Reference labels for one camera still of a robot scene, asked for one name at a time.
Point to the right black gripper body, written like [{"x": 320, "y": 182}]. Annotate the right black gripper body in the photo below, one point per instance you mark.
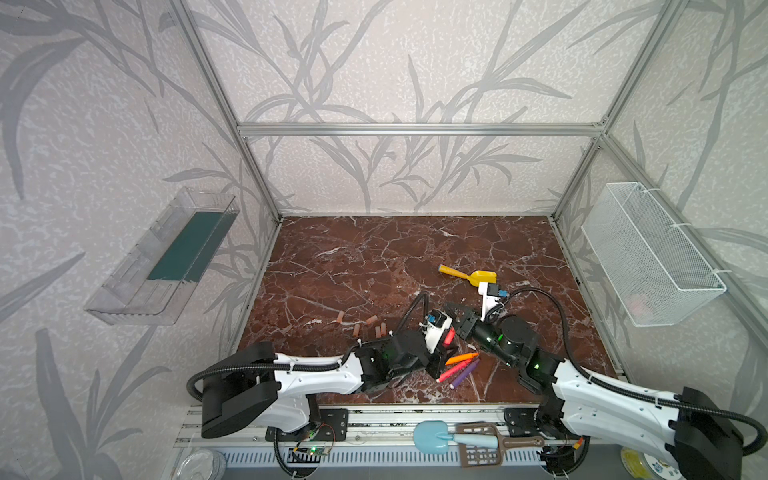
[{"x": 468, "y": 325}]

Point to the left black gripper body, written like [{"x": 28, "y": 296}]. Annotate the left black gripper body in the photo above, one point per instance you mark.
[{"x": 433, "y": 359}]

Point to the red pink marker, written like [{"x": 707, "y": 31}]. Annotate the red pink marker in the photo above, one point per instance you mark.
[{"x": 447, "y": 341}]

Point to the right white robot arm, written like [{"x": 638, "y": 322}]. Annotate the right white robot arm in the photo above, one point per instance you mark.
[{"x": 686, "y": 431}]

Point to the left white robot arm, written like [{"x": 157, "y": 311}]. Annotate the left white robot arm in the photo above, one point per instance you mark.
[{"x": 258, "y": 386}]

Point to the right orange marker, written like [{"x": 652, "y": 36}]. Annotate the right orange marker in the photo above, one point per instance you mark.
[{"x": 461, "y": 358}]

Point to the purple marker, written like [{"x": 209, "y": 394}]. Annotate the purple marker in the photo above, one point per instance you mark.
[{"x": 465, "y": 373}]

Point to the right pink marker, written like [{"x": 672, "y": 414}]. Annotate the right pink marker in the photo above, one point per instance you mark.
[{"x": 454, "y": 370}]

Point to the yellow toy scoop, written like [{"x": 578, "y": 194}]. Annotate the yellow toy scoop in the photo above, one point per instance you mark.
[{"x": 475, "y": 278}]

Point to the clear glass bowl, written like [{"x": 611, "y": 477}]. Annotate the clear glass bowl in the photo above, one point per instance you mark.
[{"x": 203, "y": 464}]

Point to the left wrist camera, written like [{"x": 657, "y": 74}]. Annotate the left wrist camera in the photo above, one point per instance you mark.
[{"x": 435, "y": 328}]

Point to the aluminium front rail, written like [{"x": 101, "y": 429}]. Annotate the aluminium front rail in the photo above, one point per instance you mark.
[{"x": 366, "y": 425}]

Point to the white wire basket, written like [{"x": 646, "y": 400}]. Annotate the white wire basket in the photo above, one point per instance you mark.
[{"x": 658, "y": 274}]

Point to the clear plastic wall shelf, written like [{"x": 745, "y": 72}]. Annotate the clear plastic wall shelf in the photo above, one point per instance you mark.
[{"x": 152, "y": 285}]

